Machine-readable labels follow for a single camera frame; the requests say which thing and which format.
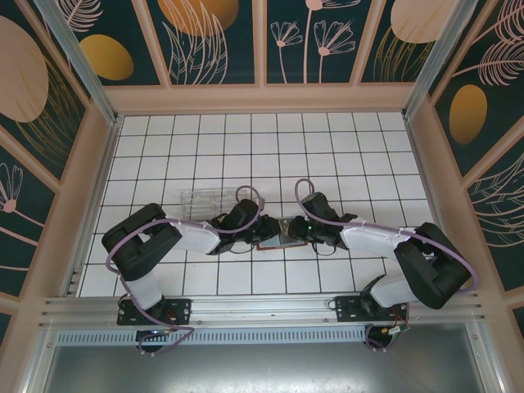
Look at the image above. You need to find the brown leather card holder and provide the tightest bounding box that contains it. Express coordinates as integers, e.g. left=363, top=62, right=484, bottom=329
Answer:
left=255, top=215, right=310, bottom=252

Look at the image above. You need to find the clear plastic tray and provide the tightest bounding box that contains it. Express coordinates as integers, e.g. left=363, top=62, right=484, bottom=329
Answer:
left=178, top=187, right=237, bottom=220

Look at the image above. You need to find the grey metal panel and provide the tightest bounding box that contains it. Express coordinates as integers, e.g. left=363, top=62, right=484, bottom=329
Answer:
left=38, top=343, right=496, bottom=393

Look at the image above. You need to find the small green circuit board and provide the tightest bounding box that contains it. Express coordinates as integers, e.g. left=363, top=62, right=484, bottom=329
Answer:
left=380, top=323, right=410, bottom=339

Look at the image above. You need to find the thin black left gripper cable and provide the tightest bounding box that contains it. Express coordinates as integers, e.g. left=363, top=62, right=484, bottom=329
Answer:
left=227, top=241, right=255, bottom=256

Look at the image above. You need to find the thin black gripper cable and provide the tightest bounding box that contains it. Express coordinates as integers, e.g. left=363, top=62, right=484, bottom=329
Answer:
left=227, top=241, right=255, bottom=256
left=313, top=241, right=341, bottom=258

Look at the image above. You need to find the thin black right gripper cable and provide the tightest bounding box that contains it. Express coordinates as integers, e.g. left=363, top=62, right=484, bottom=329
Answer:
left=313, top=241, right=341, bottom=258

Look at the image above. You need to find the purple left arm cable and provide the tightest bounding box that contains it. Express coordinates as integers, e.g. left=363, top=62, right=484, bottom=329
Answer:
left=106, top=185, right=265, bottom=356

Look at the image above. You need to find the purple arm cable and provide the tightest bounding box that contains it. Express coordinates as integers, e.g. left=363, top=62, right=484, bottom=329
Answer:
left=106, top=185, right=265, bottom=356
left=294, top=178, right=481, bottom=353

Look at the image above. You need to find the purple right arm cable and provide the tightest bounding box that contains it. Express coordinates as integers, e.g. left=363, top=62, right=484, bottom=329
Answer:
left=294, top=178, right=481, bottom=353

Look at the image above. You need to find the aluminium mounting rail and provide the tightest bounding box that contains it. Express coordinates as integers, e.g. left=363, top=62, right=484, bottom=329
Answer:
left=38, top=295, right=486, bottom=328

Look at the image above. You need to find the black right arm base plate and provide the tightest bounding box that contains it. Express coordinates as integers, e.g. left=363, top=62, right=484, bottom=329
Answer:
left=335, top=294, right=410, bottom=324

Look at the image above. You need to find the slotted metal cable duct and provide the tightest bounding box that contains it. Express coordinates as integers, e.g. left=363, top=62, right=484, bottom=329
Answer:
left=55, top=329, right=369, bottom=348

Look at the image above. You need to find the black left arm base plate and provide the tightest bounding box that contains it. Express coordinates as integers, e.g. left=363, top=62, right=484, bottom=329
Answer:
left=117, top=297, right=192, bottom=327

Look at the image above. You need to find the aluminium side rail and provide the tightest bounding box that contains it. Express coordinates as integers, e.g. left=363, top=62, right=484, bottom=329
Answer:
left=61, top=116, right=124, bottom=298

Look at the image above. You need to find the aluminium corner post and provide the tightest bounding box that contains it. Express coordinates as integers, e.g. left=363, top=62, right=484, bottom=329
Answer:
left=403, top=0, right=490, bottom=120
left=34, top=0, right=122, bottom=124

